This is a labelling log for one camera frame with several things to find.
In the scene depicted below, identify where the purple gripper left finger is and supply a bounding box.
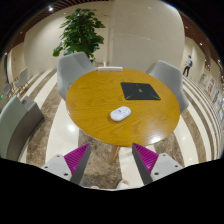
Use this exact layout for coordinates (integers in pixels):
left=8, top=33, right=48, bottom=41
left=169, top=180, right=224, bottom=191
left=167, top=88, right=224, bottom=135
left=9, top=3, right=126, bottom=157
left=42, top=144, right=91, bottom=185

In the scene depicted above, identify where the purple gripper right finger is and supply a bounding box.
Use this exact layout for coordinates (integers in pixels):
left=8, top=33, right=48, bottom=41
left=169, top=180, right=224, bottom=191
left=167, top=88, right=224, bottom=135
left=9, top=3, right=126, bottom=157
left=132, top=143, right=182, bottom=185

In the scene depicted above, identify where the white computer mouse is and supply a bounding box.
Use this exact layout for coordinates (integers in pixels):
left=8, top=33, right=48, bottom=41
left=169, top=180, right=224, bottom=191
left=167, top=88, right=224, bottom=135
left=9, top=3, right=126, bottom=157
left=110, top=106, right=131, bottom=122

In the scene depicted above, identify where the black mouse pad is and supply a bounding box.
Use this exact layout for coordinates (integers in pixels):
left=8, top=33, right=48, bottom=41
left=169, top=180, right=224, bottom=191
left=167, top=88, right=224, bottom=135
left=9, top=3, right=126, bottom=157
left=121, top=82, right=160, bottom=100

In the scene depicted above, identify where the round wooden table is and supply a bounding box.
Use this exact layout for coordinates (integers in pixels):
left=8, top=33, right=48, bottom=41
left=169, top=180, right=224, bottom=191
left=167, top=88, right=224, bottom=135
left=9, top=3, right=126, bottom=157
left=66, top=69, right=180, bottom=159

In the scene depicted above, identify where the grey sofa seat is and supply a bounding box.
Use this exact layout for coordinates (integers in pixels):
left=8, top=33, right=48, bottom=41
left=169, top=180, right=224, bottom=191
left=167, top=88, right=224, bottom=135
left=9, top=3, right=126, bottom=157
left=0, top=96, right=44, bottom=161

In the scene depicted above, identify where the grey chair right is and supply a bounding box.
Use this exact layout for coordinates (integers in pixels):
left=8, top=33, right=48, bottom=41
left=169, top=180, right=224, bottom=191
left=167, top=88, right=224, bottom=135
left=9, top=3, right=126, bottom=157
left=146, top=60, right=189, bottom=113

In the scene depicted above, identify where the grey chair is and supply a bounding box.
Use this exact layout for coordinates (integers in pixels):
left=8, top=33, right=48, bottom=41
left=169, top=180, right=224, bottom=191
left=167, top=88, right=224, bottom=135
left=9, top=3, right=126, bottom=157
left=146, top=60, right=189, bottom=113
left=57, top=52, right=96, bottom=100
left=15, top=68, right=28, bottom=91

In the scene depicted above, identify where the white chair back middle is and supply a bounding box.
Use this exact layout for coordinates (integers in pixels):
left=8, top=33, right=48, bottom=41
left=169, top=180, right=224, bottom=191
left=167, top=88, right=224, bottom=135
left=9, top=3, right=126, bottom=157
left=98, top=66, right=123, bottom=71

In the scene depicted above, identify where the grey chair far left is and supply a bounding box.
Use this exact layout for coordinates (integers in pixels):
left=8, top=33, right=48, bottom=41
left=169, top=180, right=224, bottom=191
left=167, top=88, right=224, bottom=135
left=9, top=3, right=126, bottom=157
left=15, top=68, right=28, bottom=91

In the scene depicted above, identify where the person in blue shirt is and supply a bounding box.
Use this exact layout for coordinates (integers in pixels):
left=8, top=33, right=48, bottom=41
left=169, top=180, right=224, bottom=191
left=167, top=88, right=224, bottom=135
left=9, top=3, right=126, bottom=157
left=183, top=55, right=193, bottom=77

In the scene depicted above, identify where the green potted plant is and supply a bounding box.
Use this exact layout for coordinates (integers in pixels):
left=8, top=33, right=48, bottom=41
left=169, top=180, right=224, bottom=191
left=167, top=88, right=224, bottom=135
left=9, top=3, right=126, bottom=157
left=53, top=8, right=105, bottom=59

